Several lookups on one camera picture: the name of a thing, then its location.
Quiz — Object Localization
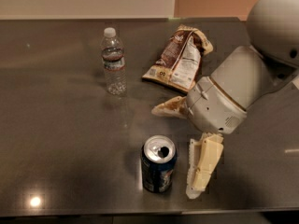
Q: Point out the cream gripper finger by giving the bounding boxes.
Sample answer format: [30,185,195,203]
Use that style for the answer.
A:
[186,133,223,199]
[151,96,188,119]

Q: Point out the blue pepsi can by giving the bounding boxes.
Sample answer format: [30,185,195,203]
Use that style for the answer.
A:
[140,135,178,193]

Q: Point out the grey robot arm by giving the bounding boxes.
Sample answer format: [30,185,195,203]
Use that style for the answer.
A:
[152,0,299,199]

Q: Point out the clear plastic water bottle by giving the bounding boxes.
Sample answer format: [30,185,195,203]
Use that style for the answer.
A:
[101,27,126,95]

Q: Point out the brown chip bag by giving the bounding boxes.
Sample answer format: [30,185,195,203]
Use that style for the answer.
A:
[142,24,213,93]

